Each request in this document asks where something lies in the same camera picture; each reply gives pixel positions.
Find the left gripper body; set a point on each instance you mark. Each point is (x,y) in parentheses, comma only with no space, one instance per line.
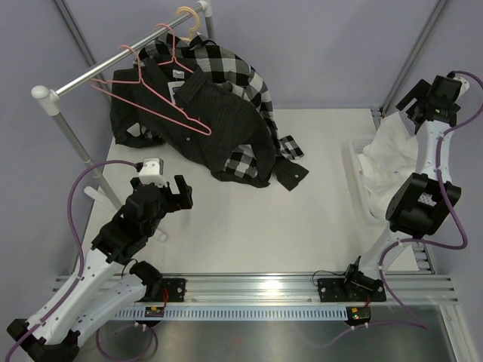
(167,201)

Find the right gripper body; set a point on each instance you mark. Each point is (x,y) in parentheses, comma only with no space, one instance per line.
(453,108)

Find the black pinstripe shirt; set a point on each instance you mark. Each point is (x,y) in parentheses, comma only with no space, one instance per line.
(180,105)

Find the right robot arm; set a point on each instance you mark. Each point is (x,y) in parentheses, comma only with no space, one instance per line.
(424,200)

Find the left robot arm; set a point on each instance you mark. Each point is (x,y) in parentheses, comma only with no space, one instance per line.
(66,322)

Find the black white checkered shirt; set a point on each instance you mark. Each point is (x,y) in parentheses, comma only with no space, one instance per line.
(231,72)

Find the white plastic basket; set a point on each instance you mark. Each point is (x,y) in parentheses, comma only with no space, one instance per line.
(350,150)

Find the metal clothes rack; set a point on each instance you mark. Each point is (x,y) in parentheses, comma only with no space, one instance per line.
(48,98)

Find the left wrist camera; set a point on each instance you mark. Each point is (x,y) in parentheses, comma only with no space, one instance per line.
(151,172)

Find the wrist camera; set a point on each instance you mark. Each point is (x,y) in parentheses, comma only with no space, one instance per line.
(151,172)
(464,83)

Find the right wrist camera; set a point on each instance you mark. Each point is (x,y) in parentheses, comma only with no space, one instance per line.
(464,83)

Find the white slotted cable duct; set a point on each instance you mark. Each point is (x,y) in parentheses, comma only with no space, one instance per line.
(232,313)

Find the aluminium mounting rail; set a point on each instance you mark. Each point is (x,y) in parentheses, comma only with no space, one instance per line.
(297,289)

